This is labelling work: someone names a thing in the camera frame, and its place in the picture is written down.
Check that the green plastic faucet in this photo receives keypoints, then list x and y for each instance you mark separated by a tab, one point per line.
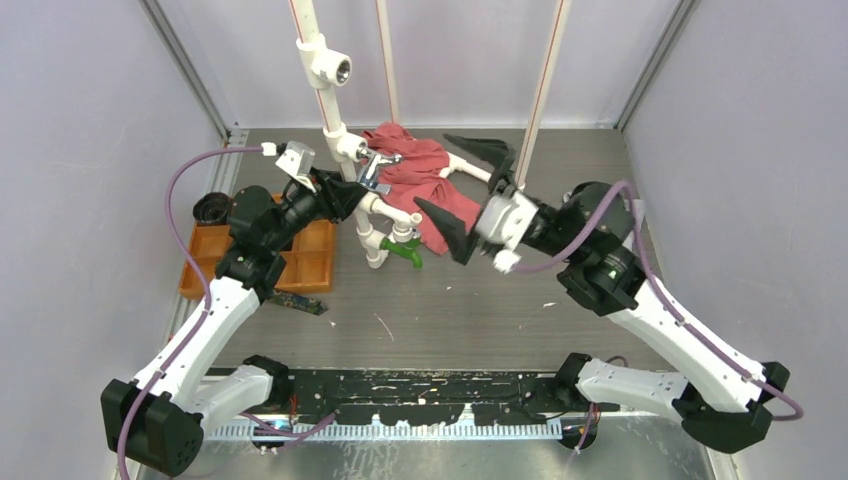
406	250

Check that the red cloth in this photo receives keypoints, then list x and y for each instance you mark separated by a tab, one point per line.
418	174

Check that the orange compartment tray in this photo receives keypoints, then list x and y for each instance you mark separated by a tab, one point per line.
309	258

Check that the unrolled dark patterned necktie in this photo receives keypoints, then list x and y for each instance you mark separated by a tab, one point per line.
298	302

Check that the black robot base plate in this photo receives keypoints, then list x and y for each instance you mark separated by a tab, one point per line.
420	397

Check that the chrome water faucet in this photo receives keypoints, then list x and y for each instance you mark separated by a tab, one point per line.
374	162

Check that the grey cloth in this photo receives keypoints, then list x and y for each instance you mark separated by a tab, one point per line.
639	218

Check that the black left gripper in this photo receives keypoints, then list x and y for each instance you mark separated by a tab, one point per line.
335	197

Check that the white PVC pipe frame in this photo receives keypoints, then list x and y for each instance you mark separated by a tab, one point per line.
328	70

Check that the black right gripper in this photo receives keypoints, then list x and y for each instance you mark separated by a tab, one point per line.
453	229

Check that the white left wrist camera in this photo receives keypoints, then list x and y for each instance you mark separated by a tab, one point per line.
293	158

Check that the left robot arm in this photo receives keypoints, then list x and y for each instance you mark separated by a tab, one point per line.
161	417

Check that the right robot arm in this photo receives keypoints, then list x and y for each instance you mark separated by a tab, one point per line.
717	394

